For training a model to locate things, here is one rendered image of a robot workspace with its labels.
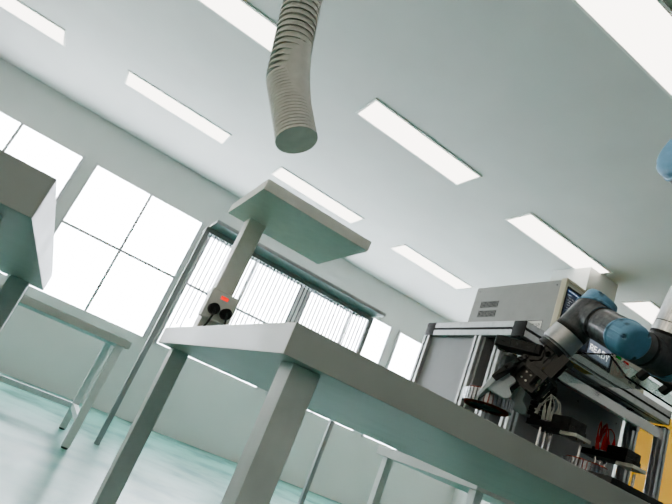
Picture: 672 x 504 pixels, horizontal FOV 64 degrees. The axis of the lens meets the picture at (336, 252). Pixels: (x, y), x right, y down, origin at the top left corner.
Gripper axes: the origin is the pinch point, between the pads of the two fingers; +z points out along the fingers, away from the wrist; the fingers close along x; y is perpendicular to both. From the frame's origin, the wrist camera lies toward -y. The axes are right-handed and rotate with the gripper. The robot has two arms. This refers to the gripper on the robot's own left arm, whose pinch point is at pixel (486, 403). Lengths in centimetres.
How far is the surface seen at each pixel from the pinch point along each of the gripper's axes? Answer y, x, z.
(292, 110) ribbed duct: -120, -20, -24
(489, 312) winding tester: -44, 45, -20
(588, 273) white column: -223, 418, -146
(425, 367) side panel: -41, 36, 8
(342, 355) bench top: 6, -57, 7
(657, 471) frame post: 15, 77, -19
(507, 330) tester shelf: -21.2, 21.7, -17.4
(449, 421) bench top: 15.1, -36.0, 4.1
